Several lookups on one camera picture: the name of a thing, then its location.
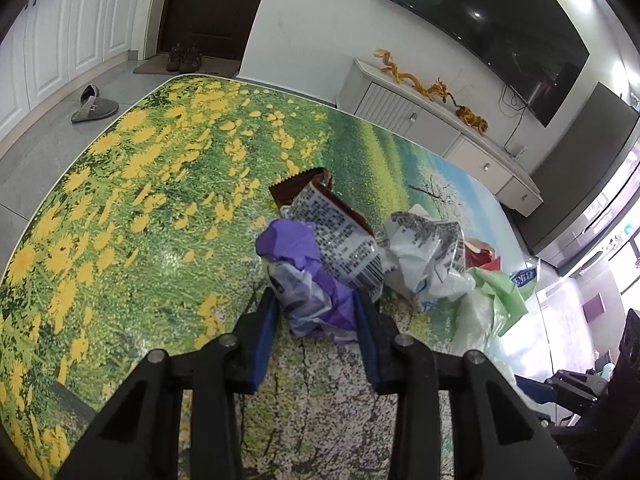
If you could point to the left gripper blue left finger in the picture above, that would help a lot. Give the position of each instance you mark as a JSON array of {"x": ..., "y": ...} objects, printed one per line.
[{"x": 136, "y": 434}]

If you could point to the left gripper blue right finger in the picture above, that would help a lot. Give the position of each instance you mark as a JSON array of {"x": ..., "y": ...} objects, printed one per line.
[{"x": 496, "y": 436}]

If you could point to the white tissue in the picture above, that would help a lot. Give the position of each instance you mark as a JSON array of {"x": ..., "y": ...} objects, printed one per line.
[{"x": 478, "y": 321}]

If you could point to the green plastic bag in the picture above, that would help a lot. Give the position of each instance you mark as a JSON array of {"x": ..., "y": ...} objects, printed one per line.
[{"x": 507, "y": 295}]

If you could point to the red paper box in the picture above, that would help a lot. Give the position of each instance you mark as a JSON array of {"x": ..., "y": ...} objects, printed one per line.
[{"x": 479, "y": 254}]

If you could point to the white printed plastic bag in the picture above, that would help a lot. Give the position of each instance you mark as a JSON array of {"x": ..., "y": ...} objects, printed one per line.
[{"x": 423, "y": 259}]

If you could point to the purple plastic wrapper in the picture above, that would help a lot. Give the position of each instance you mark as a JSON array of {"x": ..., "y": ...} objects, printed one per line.
[{"x": 314, "y": 303}]

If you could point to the brown snack wrapper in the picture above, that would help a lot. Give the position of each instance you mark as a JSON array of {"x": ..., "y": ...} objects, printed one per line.
[{"x": 348, "y": 249}]

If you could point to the purple stool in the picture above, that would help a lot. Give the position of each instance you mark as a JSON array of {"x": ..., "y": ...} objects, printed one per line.
[{"x": 593, "y": 308}]

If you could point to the landscape print table mat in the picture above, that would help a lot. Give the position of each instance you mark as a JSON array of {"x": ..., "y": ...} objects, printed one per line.
[{"x": 147, "y": 239}]

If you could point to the grey refrigerator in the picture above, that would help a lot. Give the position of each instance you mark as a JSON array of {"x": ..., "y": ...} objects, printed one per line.
[{"x": 586, "y": 181}]

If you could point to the white tv cabinet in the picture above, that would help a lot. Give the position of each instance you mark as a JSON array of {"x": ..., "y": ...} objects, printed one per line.
[{"x": 370, "y": 94}]

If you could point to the white power strip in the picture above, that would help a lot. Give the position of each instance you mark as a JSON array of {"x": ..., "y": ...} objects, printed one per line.
[{"x": 519, "y": 151}]

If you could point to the golden tiger figurine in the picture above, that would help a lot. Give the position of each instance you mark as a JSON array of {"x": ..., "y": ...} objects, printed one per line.
[{"x": 470, "y": 119}]

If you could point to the grey slipper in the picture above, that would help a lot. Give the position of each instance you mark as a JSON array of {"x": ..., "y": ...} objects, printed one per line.
[{"x": 93, "y": 106}]

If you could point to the golden dragon figurine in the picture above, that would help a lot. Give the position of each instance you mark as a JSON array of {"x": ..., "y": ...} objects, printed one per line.
[{"x": 437, "y": 90}]

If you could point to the pair of dark shoes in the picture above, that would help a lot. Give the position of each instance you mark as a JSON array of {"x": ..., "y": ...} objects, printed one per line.
[{"x": 184, "y": 60}]

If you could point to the dark brown entrance door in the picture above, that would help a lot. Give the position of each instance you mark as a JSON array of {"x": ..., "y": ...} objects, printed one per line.
[{"x": 218, "y": 28}]

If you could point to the black wall television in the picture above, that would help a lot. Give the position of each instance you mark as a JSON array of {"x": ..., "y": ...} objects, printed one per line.
[{"x": 531, "y": 45}]

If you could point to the white wall cabinets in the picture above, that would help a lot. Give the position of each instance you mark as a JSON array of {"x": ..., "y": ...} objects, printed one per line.
[{"x": 56, "y": 45}]

